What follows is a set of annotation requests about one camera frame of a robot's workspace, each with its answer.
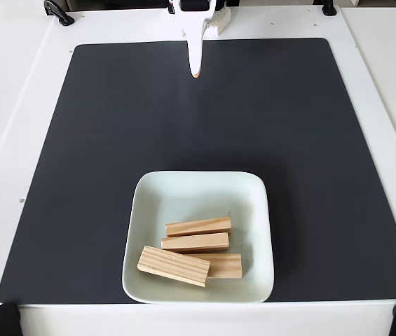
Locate wooden block dark grain lines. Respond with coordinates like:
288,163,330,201
137,244,211,289

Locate wooden block with pen mark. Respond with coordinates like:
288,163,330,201
186,253,243,280

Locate pale green square plate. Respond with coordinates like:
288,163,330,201
121,170,275,305

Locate black table clamp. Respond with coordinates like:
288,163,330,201
322,0,338,17
43,0,76,27

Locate black rubber mat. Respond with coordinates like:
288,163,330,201
0,37,396,305

